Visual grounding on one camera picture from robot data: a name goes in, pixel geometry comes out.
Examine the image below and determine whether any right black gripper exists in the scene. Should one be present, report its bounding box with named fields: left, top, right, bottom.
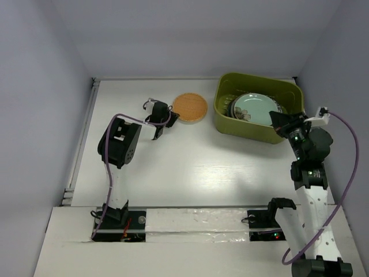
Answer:
left=268, top=110, right=311, bottom=160

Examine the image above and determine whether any blue floral rim plate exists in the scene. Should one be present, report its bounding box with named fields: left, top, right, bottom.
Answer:
left=272, top=98, right=287, bottom=114

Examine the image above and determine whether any orange woven pattern plate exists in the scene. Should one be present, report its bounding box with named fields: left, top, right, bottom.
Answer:
left=172, top=93, right=208, bottom=123

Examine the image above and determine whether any mint green flower plate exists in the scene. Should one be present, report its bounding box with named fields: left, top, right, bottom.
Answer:
left=234, top=92, right=277, bottom=126

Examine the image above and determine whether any dark teal blossom plate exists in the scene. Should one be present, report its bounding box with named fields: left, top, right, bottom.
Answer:
left=226, top=101, right=233, bottom=118

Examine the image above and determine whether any grey deer plate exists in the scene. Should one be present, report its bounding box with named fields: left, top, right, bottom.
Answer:
left=229, top=99, right=236, bottom=118

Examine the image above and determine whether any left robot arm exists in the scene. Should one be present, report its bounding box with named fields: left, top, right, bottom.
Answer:
left=91, top=98, right=180, bottom=230

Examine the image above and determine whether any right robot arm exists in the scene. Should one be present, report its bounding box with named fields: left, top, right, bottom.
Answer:
left=265, top=108, right=353, bottom=276

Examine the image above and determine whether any green plastic bin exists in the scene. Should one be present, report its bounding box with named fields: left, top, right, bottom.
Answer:
left=213, top=72, right=304, bottom=144

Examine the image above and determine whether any foil covered base panel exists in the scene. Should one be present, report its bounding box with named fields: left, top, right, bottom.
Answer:
left=145, top=208, right=249, bottom=243

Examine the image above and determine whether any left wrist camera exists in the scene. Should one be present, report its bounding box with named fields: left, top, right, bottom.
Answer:
left=142, top=98, right=157, bottom=113

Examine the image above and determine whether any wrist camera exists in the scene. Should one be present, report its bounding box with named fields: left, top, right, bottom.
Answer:
left=304, top=107, right=330, bottom=128
left=142, top=98, right=157, bottom=113

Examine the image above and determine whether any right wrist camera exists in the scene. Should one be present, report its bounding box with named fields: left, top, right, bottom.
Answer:
left=304, top=107, right=330, bottom=128

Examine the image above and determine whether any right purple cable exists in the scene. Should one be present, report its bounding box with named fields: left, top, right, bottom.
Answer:
left=281, top=111, right=360, bottom=265

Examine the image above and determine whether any left aluminium table rail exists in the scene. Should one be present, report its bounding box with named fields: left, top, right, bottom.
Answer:
left=59, top=78, right=100, bottom=207

